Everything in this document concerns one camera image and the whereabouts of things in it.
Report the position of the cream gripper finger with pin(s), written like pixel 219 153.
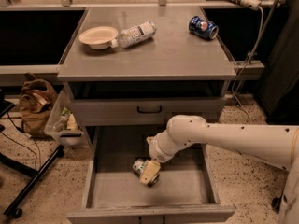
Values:
pixel 149 172

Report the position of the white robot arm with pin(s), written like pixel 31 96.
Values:
pixel 276 145

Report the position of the open middle drawer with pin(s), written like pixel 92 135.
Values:
pixel 185 192

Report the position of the closed top drawer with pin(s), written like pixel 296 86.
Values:
pixel 109 112

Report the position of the grey drawer cabinet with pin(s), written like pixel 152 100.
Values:
pixel 173 64

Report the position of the blue pepsi can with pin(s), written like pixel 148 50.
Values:
pixel 203 28

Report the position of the clear plastic bin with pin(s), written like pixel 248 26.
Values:
pixel 62 126

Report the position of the black office chair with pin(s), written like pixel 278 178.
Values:
pixel 276 202

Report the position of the brown bag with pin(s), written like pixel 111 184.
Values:
pixel 36 103

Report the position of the clear plastic water bottle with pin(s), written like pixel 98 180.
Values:
pixel 134 35

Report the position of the white bowl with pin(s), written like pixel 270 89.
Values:
pixel 101 37

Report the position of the black stand base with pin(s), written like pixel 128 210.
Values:
pixel 13 209

